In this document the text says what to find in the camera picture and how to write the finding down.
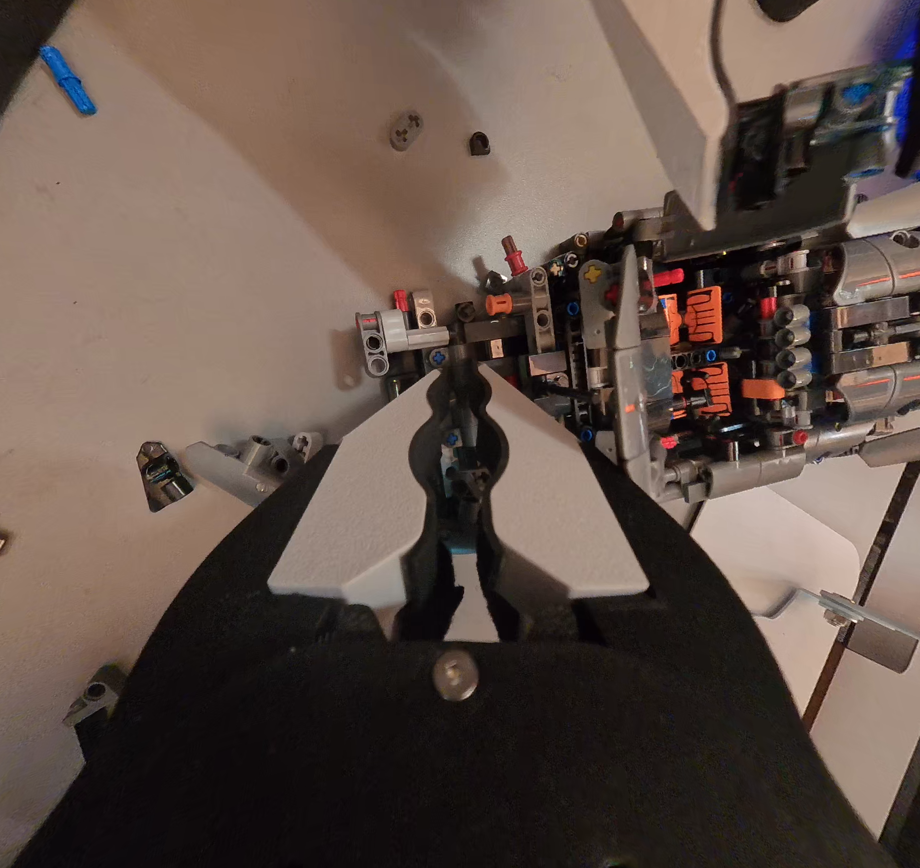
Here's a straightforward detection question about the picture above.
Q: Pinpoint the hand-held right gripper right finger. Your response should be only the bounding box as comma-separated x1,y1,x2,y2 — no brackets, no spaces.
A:
474,361,651,642

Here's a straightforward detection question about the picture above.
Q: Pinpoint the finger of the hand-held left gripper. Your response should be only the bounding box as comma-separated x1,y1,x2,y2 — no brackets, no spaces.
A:
568,0,743,231

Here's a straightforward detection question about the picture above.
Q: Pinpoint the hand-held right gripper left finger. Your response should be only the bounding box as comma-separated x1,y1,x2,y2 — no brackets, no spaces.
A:
267,367,468,642

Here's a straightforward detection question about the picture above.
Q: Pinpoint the grey lego fender assembly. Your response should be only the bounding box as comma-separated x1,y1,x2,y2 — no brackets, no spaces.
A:
185,431,324,508

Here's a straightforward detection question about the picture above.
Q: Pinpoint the grey lego headlight assembly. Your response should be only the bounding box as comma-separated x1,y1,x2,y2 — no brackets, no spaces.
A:
660,63,920,260

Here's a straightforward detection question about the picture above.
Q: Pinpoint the grey lego car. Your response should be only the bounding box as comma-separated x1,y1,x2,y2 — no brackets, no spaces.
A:
356,225,920,556

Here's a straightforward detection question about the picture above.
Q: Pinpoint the black triangular lego panel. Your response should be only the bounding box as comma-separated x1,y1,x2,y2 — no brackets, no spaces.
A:
137,440,195,513

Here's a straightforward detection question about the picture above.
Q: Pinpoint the dark grey lego connector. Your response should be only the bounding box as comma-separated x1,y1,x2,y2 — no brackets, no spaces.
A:
63,663,129,729

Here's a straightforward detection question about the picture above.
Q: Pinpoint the long blue lego pin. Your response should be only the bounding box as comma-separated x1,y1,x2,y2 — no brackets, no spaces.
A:
39,45,98,116

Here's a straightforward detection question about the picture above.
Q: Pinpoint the white book stand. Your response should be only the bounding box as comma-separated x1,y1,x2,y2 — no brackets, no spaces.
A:
690,466,920,732

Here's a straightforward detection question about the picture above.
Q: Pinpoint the blue storage bin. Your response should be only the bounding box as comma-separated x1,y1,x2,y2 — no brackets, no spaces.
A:
859,0,920,75

